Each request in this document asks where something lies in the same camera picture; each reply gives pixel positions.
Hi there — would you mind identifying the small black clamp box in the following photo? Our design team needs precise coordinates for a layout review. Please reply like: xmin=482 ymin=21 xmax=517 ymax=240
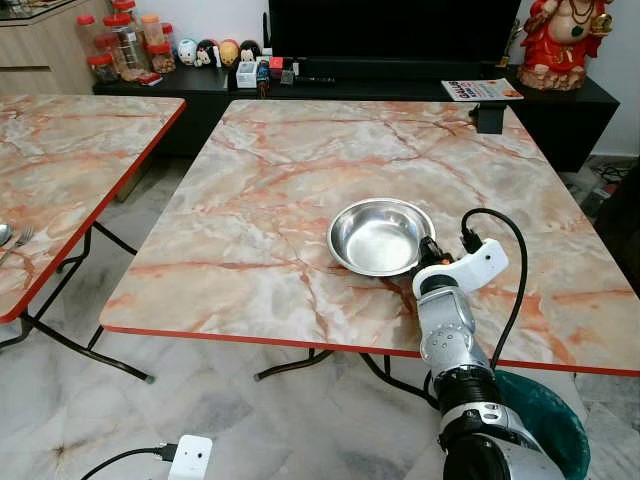
xmin=472 ymin=103 xmax=510 ymax=136

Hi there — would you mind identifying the light wooden cabinet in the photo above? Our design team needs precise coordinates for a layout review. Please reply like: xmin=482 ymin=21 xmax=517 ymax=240
xmin=0 ymin=0 xmax=104 ymax=97

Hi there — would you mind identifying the red laughing buddha statue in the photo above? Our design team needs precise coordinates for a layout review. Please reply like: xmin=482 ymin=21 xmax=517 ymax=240
xmin=517 ymin=0 xmax=614 ymax=93

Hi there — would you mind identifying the yellow figurine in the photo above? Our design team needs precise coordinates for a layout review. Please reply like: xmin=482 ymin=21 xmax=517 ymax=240
xmin=219 ymin=39 xmax=242 ymax=68

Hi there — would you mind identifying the black flat television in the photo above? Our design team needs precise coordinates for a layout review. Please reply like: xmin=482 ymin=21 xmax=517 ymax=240
xmin=267 ymin=0 xmax=524 ymax=64

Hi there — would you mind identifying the black television console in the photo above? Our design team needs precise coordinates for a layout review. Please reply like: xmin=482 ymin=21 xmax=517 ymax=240
xmin=93 ymin=64 xmax=622 ymax=173

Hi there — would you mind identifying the dark sofa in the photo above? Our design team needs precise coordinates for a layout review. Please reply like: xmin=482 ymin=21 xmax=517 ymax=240
xmin=594 ymin=165 xmax=640 ymax=293

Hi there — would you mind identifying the small squat red-lid jar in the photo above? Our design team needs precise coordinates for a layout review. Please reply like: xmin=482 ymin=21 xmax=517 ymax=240
xmin=86 ymin=52 xmax=120 ymax=84

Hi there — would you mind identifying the dark round figurine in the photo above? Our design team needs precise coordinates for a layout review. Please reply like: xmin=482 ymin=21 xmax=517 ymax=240
xmin=240 ymin=41 xmax=264 ymax=67

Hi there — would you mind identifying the white and blue figurine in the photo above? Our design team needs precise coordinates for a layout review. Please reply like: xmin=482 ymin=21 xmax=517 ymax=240
xmin=177 ymin=38 xmax=199 ymax=67

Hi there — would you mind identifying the small white box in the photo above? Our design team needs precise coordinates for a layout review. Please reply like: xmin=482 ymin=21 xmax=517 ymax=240
xmin=235 ymin=63 xmax=261 ymax=90

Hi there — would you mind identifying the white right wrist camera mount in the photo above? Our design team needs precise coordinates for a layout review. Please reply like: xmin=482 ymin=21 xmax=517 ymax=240
xmin=413 ymin=238 xmax=509 ymax=298

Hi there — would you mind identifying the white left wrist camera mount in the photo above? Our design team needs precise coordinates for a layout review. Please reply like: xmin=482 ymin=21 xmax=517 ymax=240
xmin=168 ymin=435 xmax=214 ymax=480

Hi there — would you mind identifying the silver fork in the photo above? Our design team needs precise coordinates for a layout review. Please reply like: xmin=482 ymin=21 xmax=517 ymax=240
xmin=0 ymin=226 xmax=37 ymax=267

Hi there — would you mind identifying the printed leaflet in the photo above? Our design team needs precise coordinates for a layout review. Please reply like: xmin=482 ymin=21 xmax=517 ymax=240
xmin=441 ymin=78 xmax=525 ymax=103

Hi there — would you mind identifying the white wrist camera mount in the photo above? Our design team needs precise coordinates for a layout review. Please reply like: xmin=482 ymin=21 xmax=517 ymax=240
xmin=168 ymin=435 xmax=214 ymax=480
xmin=413 ymin=238 xmax=509 ymax=298

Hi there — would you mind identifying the stainless steel bowl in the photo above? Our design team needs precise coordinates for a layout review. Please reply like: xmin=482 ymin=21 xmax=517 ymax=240
xmin=327 ymin=198 xmax=437 ymax=278

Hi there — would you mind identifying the large clear red-lid jar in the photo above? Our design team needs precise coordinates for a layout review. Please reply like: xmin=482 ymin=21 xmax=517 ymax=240
xmin=104 ymin=12 xmax=151 ymax=80

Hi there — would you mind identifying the black and white figurine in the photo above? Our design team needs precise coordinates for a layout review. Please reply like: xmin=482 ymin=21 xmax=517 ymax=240
xmin=197 ymin=40 xmax=220 ymax=68

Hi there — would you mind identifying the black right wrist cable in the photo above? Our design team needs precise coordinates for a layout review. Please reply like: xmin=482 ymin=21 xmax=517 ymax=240
xmin=459 ymin=207 xmax=530 ymax=373

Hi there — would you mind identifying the green-lined trash bin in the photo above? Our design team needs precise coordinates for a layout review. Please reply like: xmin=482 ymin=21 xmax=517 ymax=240
xmin=494 ymin=369 xmax=592 ymax=480

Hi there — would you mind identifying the slim clear red-lid jar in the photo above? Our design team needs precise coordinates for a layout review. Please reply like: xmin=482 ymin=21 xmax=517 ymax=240
xmin=75 ymin=13 xmax=104 ymax=57

